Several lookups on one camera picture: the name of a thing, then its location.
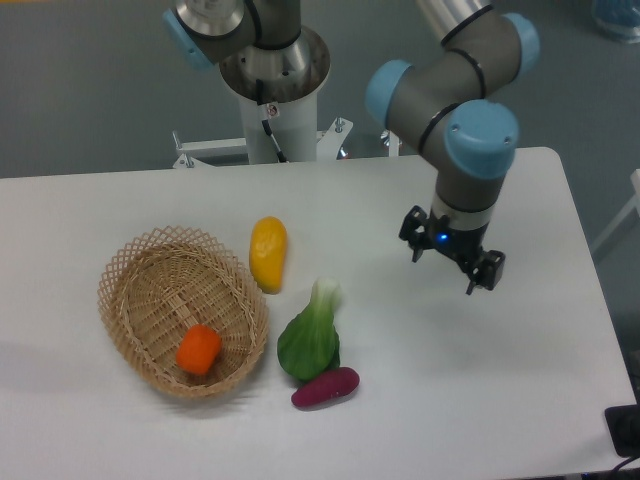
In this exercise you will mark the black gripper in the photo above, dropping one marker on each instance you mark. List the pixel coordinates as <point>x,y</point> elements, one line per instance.
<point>421,232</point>

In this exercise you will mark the orange toy fruit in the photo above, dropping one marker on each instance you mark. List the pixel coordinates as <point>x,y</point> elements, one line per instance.
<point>198,350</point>

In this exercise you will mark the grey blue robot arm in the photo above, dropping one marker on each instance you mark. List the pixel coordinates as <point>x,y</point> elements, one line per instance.
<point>442,111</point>

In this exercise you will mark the woven wicker basket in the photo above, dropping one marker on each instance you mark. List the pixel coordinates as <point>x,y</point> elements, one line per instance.
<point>166,281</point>

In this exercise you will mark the purple toy sweet potato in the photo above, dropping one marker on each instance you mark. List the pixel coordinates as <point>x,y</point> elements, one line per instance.
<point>329,386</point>

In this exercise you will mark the green toy bok choy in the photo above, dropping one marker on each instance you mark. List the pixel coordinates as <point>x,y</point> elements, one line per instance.
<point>310,344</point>

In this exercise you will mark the yellow toy mango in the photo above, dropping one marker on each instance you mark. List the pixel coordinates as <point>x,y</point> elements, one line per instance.
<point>267,253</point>

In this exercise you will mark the black device at table edge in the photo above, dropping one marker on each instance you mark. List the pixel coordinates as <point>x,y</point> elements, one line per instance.
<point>623,426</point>

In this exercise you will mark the blue plastic bag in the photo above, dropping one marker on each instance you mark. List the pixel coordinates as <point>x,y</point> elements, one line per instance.
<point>619,19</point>

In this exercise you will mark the white frame at right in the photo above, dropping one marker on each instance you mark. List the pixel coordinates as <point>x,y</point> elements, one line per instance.
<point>604,241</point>

